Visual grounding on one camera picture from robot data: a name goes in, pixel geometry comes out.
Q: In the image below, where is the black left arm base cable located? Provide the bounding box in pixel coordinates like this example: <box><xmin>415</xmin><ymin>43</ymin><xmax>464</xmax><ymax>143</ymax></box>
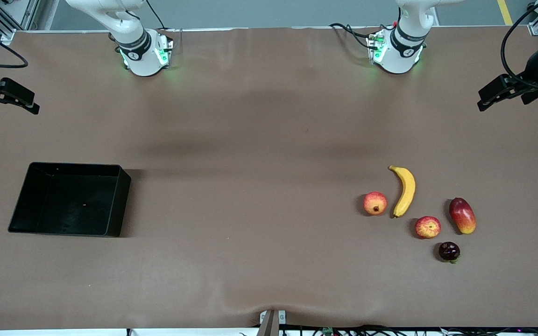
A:
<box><xmin>329</xmin><ymin>22</ymin><xmax>377</xmax><ymax>49</ymax></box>

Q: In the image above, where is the dark purple mangosteen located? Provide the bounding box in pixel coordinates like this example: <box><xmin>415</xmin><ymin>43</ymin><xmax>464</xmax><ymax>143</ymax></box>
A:
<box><xmin>439</xmin><ymin>241</ymin><xmax>461</xmax><ymax>264</ymax></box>

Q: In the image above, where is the black plastic box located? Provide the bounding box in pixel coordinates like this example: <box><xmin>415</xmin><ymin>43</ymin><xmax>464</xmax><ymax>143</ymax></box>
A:
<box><xmin>8</xmin><ymin>162</ymin><xmax>132</xmax><ymax>238</ymax></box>

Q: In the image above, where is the black cable bundle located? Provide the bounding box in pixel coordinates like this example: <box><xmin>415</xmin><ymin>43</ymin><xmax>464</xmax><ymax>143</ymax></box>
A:
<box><xmin>239</xmin><ymin>324</ymin><xmax>538</xmax><ymax>336</ymax></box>

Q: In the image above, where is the red yellow mango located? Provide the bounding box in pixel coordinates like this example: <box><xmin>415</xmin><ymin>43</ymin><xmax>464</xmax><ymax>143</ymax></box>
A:
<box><xmin>449</xmin><ymin>197</ymin><xmax>477</xmax><ymax>235</ymax></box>

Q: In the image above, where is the grey metal camera bracket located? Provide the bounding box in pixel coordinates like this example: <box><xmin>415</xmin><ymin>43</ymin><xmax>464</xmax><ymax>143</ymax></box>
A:
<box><xmin>257</xmin><ymin>309</ymin><xmax>287</xmax><ymax>336</ymax></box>

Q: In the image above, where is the brown table mat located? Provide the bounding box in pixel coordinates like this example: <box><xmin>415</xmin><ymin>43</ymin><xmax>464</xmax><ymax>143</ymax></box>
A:
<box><xmin>0</xmin><ymin>26</ymin><xmax>538</xmax><ymax>330</ymax></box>

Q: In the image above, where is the black right arm base cable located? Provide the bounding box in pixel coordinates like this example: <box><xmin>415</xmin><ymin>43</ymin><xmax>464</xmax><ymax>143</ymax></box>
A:
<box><xmin>145</xmin><ymin>0</ymin><xmax>181</xmax><ymax>32</ymax></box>

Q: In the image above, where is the yellow banana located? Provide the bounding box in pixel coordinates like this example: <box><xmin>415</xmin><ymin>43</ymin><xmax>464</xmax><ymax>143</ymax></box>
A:
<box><xmin>388</xmin><ymin>165</ymin><xmax>416</xmax><ymax>218</ymax></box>

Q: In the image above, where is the black arm base cable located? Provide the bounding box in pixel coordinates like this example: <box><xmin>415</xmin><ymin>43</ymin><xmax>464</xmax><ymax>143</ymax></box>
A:
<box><xmin>329</xmin><ymin>22</ymin><xmax>377</xmax><ymax>49</ymax></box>
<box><xmin>145</xmin><ymin>0</ymin><xmax>181</xmax><ymax>32</ymax></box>

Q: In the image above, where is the red yellow apple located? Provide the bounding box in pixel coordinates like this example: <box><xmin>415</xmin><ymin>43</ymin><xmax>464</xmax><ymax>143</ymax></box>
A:
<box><xmin>414</xmin><ymin>216</ymin><xmax>442</xmax><ymax>239</ymax></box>

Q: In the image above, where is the red pomegranate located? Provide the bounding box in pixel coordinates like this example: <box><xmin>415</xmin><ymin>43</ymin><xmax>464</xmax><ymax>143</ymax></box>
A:
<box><xmin>363</xmin><ymin>191</ymin><xmax>388</xmax><ymax>216</ymax></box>

